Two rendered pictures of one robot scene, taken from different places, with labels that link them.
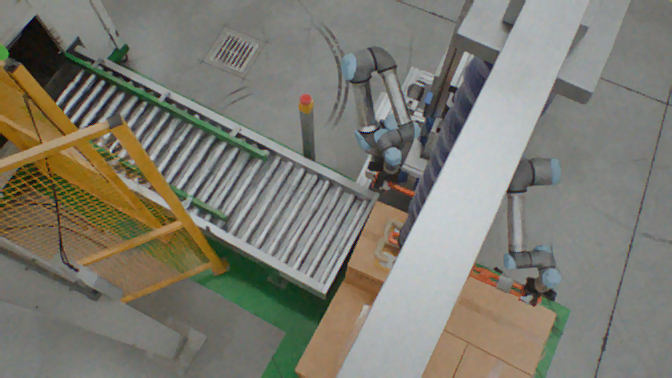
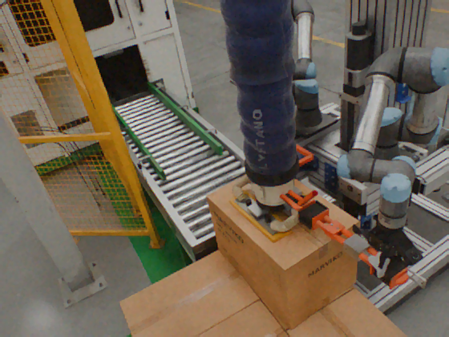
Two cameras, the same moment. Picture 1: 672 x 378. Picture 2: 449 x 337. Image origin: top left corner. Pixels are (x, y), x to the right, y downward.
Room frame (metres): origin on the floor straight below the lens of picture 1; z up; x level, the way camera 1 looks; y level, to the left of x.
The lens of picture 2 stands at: (-0.34, -1.17, 2.16)
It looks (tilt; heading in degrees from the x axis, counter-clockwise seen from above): 36 degrees down; 42
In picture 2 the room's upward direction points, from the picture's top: 11 degrees counter-clockwise
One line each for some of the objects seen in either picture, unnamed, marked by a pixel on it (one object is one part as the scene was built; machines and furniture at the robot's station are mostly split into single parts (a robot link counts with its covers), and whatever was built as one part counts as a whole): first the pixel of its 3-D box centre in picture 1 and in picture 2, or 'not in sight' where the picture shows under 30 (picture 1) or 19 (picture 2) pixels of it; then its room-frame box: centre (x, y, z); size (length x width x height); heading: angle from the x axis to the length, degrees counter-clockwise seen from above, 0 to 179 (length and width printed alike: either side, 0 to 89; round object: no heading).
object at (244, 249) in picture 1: (161, 204); (135, 164); (1.17, 1.09, 0.50); 2.31 x 0.05 x 0.19; 64
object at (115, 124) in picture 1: (115, 245); (59, 130); (0.74, 1.11, 1.05); 0.87 x 0.10 x 2.10; 116
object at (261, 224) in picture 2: (407, 269); (258, 213); (0.70, -0.39, 0.97); 0.34 x 0.10 x 0.05; 68
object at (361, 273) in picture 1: (409, 263); (279, 237); (0.78, -0.43, 0.75); 0.60 x 0.40 x 0.40; 68
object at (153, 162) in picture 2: (116, 165); (125, 132); (1.37, 1.38, 0.60); 1.60 x 0.10 x 0.09; 64
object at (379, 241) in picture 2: (535, 286); (387, 233); (0.57, -0.96, 1.22); 0.09 x 0.08 x 0.12; 68
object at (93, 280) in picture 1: (89, 277); not in sight; (0.45, 0.96, 1.62); 0.20 x 0.05 x 0.30; 64
